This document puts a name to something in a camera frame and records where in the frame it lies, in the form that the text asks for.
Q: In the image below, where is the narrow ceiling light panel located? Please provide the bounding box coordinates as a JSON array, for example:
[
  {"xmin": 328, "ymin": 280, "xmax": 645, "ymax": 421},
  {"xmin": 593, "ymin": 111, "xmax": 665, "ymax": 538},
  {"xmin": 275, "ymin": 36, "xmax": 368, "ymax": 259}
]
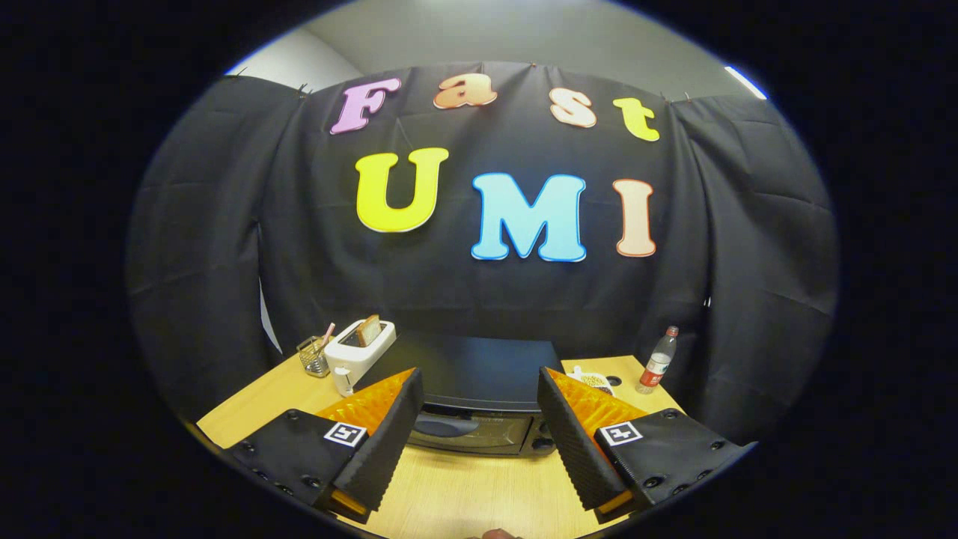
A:
[{"xmin": 722, "ymin": 65, "xmax": 769, "ymax": 101}]

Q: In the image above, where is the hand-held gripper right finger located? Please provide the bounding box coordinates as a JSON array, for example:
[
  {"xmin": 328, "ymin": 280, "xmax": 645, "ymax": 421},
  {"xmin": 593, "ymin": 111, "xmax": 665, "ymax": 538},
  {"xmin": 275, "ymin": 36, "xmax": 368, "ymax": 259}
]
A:
[{"xmin": 537, "ymin": 367, "xmax": 757, "ymax": 525}]

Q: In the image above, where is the plastic water bottle red label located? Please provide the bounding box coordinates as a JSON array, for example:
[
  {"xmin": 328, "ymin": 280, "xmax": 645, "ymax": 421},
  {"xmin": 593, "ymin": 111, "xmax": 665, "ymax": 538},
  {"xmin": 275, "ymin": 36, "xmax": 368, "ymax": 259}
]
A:
[{"xmin": 636, "ymin": 326, "xmax": 680, "ymax": 395}]

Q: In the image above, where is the black toaster oven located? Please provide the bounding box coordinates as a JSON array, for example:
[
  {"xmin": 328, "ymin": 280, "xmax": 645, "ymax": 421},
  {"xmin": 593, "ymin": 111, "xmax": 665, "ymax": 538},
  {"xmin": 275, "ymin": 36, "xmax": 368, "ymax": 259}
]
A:
[{"xmin": 356, "ymin": 333, "xmax": 564, "ymax": 456}]

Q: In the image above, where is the wire mesh holder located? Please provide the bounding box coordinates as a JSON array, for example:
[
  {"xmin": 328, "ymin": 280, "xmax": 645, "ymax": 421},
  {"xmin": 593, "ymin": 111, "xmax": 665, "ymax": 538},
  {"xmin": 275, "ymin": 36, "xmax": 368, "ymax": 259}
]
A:
[{"xmin": 296, "ymin": 336, "xmax": 332, "ymax": 377}]

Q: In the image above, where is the white pop-up toaster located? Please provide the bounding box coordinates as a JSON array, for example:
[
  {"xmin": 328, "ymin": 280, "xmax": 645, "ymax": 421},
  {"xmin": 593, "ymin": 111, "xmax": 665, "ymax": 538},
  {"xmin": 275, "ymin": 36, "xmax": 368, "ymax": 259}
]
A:
[{"xmin": 324, "ymin": 318, "xmax": 397, "ymax": 398}]

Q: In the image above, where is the white divided bean dish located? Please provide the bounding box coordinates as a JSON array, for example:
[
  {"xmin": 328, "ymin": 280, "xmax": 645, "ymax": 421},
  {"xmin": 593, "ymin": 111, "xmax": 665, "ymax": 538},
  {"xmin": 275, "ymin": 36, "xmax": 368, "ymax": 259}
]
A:
[{"xmin": 567, "ymin": 365, "xmax": 616, "ymax": 398}]

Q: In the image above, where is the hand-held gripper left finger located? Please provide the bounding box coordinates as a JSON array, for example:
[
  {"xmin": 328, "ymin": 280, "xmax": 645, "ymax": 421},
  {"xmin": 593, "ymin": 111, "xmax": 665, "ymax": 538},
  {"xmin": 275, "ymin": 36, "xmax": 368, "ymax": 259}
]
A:
[{"xmin": 228, "ymin": 368, "xmax": 425, "ymax": 525}]

